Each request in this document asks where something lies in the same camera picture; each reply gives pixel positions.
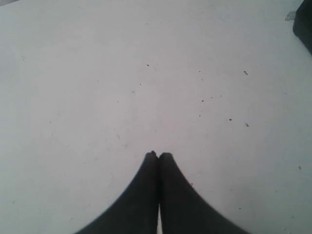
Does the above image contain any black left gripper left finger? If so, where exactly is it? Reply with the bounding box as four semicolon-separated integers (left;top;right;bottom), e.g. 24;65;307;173
78;151;159;234

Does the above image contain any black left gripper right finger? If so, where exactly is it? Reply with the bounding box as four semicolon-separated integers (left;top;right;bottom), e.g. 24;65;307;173
159;153;247;234

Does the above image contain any black metal shelf rack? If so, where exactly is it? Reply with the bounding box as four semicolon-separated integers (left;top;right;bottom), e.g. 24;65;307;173
293;0;312;54

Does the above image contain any clear tape piece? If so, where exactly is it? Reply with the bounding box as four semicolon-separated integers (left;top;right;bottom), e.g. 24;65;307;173
285;11;296;21

